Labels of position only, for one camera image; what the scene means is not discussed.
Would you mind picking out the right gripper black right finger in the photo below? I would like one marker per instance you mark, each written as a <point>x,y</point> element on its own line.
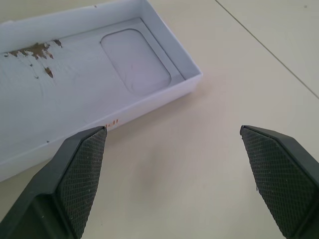
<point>279,179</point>

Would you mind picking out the white cardboard box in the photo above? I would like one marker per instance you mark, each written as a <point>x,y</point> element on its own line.
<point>74,87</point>

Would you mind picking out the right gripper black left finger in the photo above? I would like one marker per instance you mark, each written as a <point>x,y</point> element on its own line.
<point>62,186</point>

